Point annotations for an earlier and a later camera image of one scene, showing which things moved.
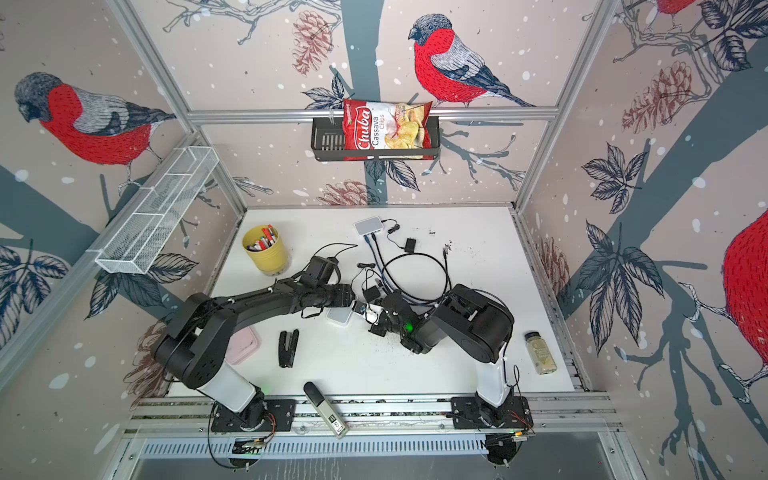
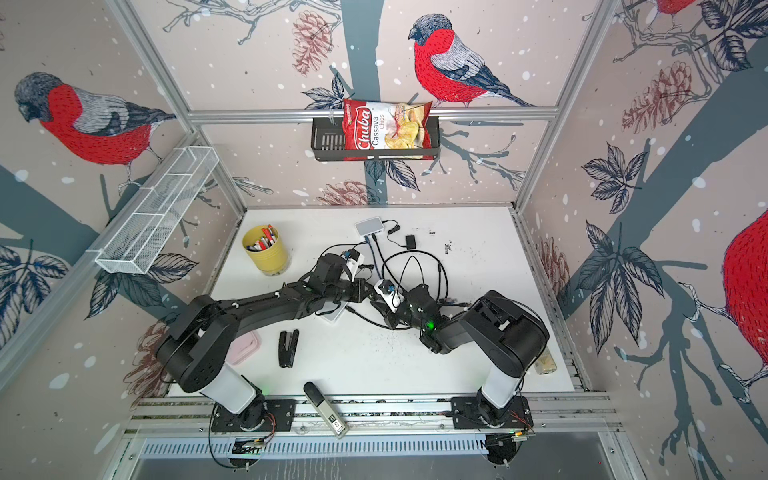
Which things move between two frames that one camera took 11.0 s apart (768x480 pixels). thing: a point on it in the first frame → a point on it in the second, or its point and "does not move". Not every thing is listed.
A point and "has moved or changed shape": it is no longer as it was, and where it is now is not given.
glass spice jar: x=540 y=354 does not move
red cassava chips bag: x=371 y=125 does not move
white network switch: x=367 y=226 does not move
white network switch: x=339 y=315 has moved or changed shape
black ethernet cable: x=447 y=270 → x=462 y=304
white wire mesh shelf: x=154 y=212 does not move
